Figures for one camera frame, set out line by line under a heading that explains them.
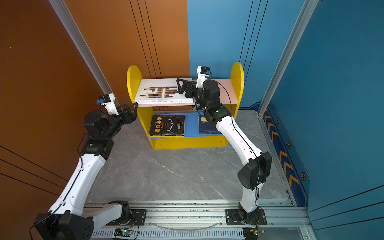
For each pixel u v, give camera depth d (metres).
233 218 0.72
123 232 0.71
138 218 0.73
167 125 0.90
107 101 0.57
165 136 0.87
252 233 0.70
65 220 0.37
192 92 0.62
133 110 0.65
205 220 0.75
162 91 0.71
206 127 0.89
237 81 0.66
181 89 0.62
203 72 0.59
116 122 0.60
